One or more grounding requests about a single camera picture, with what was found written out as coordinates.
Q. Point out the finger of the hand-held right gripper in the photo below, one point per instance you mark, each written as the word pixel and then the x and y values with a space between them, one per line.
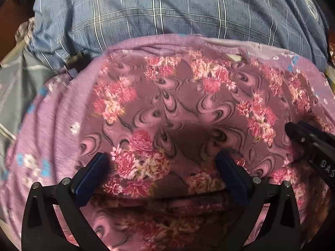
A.
pixel 297 133

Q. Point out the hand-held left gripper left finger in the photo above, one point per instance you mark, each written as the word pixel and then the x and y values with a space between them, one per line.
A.
pixel 92 173

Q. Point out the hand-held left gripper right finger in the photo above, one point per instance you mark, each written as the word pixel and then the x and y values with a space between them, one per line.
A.
pixel 230 174

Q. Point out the mauve pink floral garment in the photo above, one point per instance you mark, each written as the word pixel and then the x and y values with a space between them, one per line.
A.
pixel 172 115

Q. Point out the purple flower print blanket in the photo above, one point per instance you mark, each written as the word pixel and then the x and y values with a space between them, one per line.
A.
pixel 52 125

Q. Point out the grey bed sheet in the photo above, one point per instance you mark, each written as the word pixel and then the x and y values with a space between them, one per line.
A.
pixel 15 94

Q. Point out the white crumpled cloth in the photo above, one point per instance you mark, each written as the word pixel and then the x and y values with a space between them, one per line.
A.
pixel 24 30

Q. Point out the brown wooden headboard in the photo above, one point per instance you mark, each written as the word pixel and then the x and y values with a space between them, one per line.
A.
pixel 10 26

